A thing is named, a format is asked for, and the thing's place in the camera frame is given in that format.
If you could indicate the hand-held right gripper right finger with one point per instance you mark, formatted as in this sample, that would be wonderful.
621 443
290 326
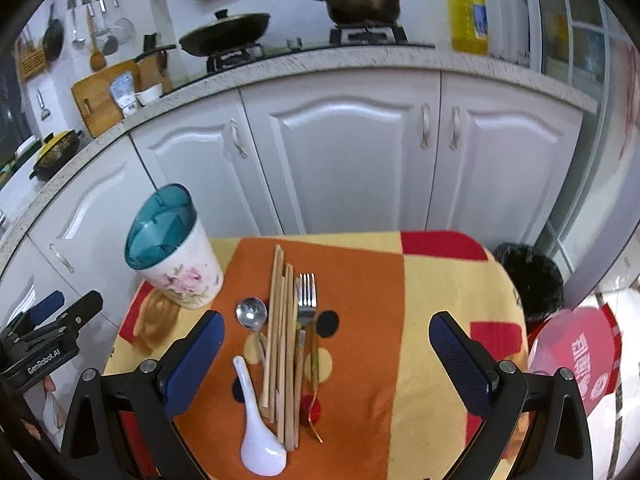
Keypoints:
460 360

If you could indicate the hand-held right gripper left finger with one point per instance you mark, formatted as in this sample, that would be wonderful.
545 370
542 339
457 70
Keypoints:
195 360

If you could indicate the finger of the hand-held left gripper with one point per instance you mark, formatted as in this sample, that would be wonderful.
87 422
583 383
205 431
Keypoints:
47 305
80 312

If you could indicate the metal spoon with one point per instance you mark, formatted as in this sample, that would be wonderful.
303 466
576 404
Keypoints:
251 312

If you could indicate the bundle of wooden chopsticks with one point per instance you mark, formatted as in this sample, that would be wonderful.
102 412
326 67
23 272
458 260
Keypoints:
286 360

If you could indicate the teal rimmed floral utensil holder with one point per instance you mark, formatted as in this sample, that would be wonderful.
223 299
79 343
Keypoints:
172 265

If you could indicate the silver metal fork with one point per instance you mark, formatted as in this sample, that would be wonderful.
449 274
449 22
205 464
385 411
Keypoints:
306 292

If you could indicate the person's left hand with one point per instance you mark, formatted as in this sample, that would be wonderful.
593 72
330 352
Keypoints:
52 412

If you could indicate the white cabinet door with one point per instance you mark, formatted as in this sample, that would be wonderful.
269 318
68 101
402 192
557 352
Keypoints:
30 280
345 160
95 220
200 180
505 175

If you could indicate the orange yellow red printed blanket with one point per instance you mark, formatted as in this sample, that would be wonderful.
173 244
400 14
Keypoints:
380 340

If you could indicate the black trash bin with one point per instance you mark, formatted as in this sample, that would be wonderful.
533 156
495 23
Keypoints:
532 280

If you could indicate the pink and red plastic stool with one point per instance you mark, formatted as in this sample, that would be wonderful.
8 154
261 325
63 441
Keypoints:
570 350

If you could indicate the black pan yellow contents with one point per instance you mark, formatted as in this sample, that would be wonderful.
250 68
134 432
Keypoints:
55 152

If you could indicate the large wooden cutting board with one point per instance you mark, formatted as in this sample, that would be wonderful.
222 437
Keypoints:
97 100

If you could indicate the white blue pouch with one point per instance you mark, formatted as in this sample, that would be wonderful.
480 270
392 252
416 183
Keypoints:
124 91

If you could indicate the white bowl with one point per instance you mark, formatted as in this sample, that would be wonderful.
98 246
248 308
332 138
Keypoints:
149 96

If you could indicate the dark wooden cutting board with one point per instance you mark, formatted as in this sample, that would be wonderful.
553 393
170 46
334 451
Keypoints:
155 72

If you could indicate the black hanging frying pan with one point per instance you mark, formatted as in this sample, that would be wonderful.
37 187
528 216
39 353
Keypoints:
53 37

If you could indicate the hanging metal skimmer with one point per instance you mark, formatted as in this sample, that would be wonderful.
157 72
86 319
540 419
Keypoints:
106 40

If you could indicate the hanging metal ladle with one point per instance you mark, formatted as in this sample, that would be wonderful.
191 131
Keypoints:
75 25

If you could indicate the hanging mesh strainer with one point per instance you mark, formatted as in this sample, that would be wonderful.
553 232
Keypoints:
123 27

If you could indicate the pink red door decoration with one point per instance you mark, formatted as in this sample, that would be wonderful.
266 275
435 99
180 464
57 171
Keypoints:
629 105

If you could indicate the dark wok with lid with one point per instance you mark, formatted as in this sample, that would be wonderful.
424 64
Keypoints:
225 32

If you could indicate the black gas stove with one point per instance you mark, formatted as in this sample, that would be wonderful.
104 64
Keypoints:
370 36

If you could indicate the yellow cooking oil bottle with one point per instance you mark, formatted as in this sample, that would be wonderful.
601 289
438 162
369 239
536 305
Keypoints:
469 20

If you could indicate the glass panel sliding door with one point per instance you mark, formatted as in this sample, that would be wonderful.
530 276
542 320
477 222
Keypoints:
575 35

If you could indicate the wooden wall rack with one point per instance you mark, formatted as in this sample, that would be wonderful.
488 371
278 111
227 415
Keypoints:
32 60

